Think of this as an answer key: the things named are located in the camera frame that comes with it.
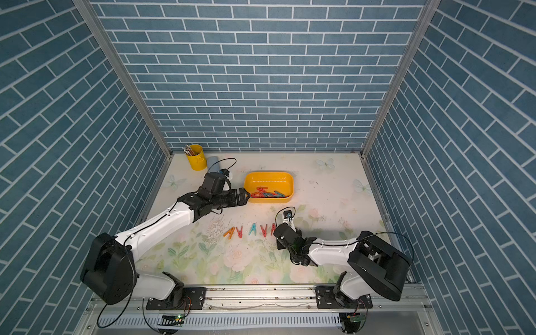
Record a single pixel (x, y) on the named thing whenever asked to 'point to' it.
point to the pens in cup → (188, 151)
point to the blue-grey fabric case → (215, 167)
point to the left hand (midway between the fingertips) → (247, 197)
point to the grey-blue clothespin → (279, 195)
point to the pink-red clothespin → (273, 227)
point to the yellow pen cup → (198, 162)
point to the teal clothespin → (253, 228)
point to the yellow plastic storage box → (269, 187)
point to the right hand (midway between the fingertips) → (281, 233)
